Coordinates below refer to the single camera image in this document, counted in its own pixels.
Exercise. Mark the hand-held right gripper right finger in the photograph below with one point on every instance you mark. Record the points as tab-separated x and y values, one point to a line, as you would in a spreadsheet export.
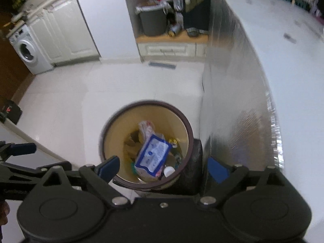
217	170

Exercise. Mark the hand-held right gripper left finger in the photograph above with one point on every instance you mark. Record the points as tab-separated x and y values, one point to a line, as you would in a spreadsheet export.
108	167

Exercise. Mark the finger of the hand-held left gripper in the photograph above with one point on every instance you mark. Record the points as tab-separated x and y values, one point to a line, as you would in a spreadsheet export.
30	170
22	148

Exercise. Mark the tan bin with brown rim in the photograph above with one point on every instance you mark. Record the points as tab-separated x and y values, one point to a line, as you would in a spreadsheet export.
114	136

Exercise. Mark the blue white plastic packet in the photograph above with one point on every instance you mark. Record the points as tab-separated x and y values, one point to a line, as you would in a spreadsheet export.
151	157

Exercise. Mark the white bottle cap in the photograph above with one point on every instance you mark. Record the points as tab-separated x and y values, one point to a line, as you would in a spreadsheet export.
169	171

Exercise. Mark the white red wrapper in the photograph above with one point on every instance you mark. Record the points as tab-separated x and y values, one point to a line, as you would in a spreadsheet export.
146	129

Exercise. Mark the person's left hand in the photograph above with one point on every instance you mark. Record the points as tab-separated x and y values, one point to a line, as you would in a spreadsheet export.
3	212

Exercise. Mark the black box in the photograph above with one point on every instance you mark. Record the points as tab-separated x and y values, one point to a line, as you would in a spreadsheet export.
12	112

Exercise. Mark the brown wooden door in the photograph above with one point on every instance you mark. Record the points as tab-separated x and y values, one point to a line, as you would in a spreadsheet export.
10	76

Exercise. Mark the foil wrapped white table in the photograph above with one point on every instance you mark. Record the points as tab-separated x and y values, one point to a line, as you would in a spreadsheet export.
240	81

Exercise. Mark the white washing machine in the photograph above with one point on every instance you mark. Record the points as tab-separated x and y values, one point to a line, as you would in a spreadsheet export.
30	53

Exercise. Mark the grey floor strip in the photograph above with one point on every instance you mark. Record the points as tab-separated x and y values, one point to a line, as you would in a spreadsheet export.
162	64

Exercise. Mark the white drawer cabinet wooden top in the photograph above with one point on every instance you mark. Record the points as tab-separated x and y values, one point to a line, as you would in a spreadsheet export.
167	49

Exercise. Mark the metal can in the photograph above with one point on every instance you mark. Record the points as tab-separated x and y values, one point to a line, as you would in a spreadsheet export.
174	31

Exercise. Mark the grey plastic bucket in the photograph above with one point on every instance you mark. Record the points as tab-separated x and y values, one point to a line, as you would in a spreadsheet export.
153	22

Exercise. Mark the black bag with green lid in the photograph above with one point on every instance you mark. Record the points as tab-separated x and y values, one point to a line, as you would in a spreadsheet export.
197	10

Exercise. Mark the dark soda bottle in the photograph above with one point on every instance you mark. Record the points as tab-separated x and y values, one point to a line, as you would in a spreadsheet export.
178	10

